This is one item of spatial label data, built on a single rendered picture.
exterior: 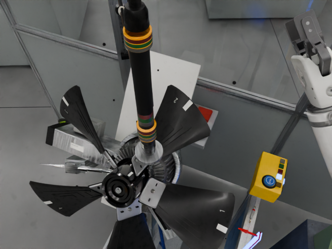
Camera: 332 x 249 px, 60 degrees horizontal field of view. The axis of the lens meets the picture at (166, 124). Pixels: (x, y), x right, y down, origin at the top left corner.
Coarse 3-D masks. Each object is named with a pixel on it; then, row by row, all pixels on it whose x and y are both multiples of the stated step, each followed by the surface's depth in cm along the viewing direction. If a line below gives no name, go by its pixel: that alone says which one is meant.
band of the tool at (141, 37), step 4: (124, 28) 43; (148, 28) 44; (124, 32) 42; (128, 32) 45; (132, 32) 45; (140, 32) 46; (144, 32) 45; (148, 32) 45; (128, 36) 42; (132, 36) 46; (136, 36) 46; (140, 36) 46; (144, 36) 42; (148, 36) 42; (136, 40) 42; (136, 44) 42; (136, 48) 43; (140, 48) 43; (140, 52) 43
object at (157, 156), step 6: (138, 144) 72; (156, 144) 72; (138, 150) 71; (156, 150) 71; (162, 150) 71; (138, 156) 70; (144, 156) 70; (150, 156) 70; (156, 156) 70; (162, 156) 72; (144, 162) 70; (150, 162) 69; (156, 162) 70
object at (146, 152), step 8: (128, 0) 38; (136, 0) 38; (128, 8) 39; (136, 8) 39; (144, 8) 39; (128, 16) 39; (136, 16) 39; (144, 16) 39; (128, 24) 40; (136, 24) 40; (144, 24) 40; (136, 32) 41; (144, 144) 66; (152, 144) 66; (144, 152) 70; (152, 152) 70
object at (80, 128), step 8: (72, 88) 89; (80, 88) 87; (64, 96) 94; (72, 96) 90; (80, 96) 87; (64, 104) 97; (72, 104) 93; (80, 104) 89; (64, 112) 101; (72, 112) 95; (80, 112) 91; (72, 120) 100; (80, 120) 93; (88, 120) 89; (80, 128) 100; (88, 128) 92; (88, 136) 96; (96, 136) 90; (96, 144) 94
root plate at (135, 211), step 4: (136, 200) 99; (132, 204) 98; (136, 204) 99; (140, 204) 100; (120, 208) 96; (124, 208) 97; (132, 208) 98; (136, 208) 99; (140, 208) 100; (120, 212) 96; (124, 212) 97; (128, 212) 98; (132, 212) 99; (136, 212) 99; (140, 212) 100; (120, 216) 96; (124, 216) 97; (128, 216) 98
